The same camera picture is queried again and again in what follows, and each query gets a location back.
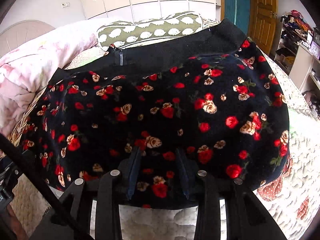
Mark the black floral skirt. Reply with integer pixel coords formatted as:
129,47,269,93
19,20,289,208

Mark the white quilted patchwork bedspread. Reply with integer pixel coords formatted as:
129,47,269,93
10,18,320,240

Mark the pink floral comforter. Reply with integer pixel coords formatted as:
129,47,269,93
1,21,97,137

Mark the white tv cabinet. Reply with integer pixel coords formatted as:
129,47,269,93
289,44,319,94

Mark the green white patterned pillow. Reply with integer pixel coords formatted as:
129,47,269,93
97,11,203,51

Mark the pink headboard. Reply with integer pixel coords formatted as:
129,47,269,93
0,20,55,57

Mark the cluttered storage shelf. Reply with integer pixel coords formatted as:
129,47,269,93
274,10,313,75

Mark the wooden door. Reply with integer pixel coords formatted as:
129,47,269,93
248,0,278,54

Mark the teal curtain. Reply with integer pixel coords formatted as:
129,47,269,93
225,0,250,33

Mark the black cable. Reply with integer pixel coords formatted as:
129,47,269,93
0,133,75,240

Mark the white wall switch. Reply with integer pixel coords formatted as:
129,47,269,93
61,2,70,8

